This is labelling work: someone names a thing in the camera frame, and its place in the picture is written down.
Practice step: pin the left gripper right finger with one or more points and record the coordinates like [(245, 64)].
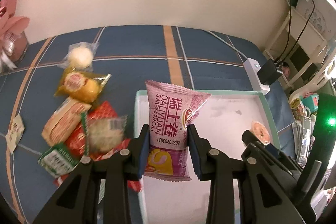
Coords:
[(225, 175)]

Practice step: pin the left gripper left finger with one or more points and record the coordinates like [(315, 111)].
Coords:
[(76, 200)]

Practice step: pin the green white snack packet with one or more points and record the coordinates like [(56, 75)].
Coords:
[(58, 161)]

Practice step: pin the red patterned pastry packet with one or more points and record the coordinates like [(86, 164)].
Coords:
[(76, 141)]

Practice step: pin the yellow pudding jelly cup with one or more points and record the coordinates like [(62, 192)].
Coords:
[(260, 132)]

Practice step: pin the clear green-edged rice cracker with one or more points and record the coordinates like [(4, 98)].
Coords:
[(102, 135)]

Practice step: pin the beige sandwich cracker packet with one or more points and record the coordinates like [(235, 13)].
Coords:
[(63, 121)]

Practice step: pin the yellow soft bread packet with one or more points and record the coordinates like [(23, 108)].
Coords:
[(81, 85)]

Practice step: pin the pink swiss roll packet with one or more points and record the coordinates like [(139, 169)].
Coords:
[(171, 109)]

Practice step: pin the white round bun packet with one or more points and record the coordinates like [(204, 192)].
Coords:
[(80, 56)]

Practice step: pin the teal toy box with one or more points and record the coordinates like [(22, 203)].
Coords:
[(310, 100)]

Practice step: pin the teal shallow cardboard tray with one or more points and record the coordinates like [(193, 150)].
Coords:
[(222, 120)]

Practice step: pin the small white floral sachet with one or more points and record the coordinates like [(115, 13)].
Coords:
[(15, 133)]

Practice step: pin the black power adapter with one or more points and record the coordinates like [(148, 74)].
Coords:
[(269, 73)]

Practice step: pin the white power strip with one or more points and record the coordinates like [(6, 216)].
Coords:
[(252, 67)]

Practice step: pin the white wooden shelf unit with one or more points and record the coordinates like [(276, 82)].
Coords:
[(311, 49)]

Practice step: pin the blue plaid tablecloth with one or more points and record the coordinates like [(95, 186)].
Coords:
[(130, 55)]

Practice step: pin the pink flower bouquet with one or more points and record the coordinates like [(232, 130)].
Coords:
[(14, 42)]

